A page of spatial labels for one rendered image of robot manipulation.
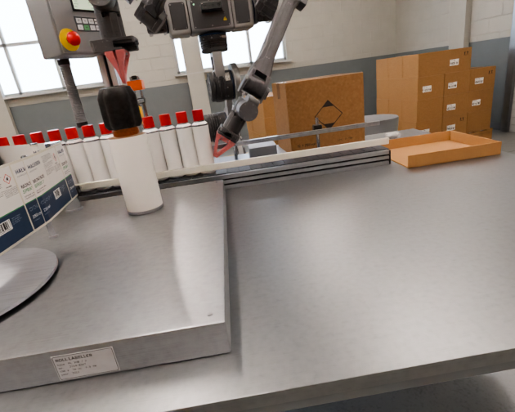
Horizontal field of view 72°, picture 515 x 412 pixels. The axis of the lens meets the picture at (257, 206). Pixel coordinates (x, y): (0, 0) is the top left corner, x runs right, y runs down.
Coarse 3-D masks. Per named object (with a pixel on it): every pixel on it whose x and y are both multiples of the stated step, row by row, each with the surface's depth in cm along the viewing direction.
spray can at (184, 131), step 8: (176, 112) 110; (184, 112) 109; (184, 120) 109; (176, 128) 110; (184, 128) 109; (184, 136) 110; (192, 136) 111; (184, 144) 111; (192, 144) 112; (184, 152) 112; (192, 152) 112; (184, 160) 113; (192, 160) 113; (192, 176) 114
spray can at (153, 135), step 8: (144, 120) 107; (152, 120) 108; (152, 128) 109; (152, 136) 108; (152, 144) 109; (160, 144) 111; (152, 152) 110; (160, 152) 111; (160, 160) 111; (160, 168) 112
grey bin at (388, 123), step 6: (378, 114) 360; (384, 114) 355; (390, 114) 350; (366, 120) 336; (372, 120) 332; (378, 120) 327; (384, 120) 325; (390, 120) 326; (396, 120) 332; (372, 126) 327; (378, 126) 326; (384, 126) 326; (390, 126) 328; (396, 126) 335; (366, 132) 332; (372, 132) 330; (378, 132) 329
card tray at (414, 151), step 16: (400, 144) 133; (416, 144) 133; (432, 144) 132; (448, 144) 128; (464, 144) 126; (480, 144) 118; (496, 144) 109; (400, 160) 117; (416, 160) 108; (432, 160) 109; (448, 160) 109
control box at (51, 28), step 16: (32, 0) 98; (48, 0) 96; (64, 0) 99; (32, 16) 100; (48, 16) 97; (64, 16) 99; (48, 32) 99; (64, 32) 100; (80, 32) 104; (96, 32) 108; (48, 48) 102; (64, 48) 100; (80, 48) 104
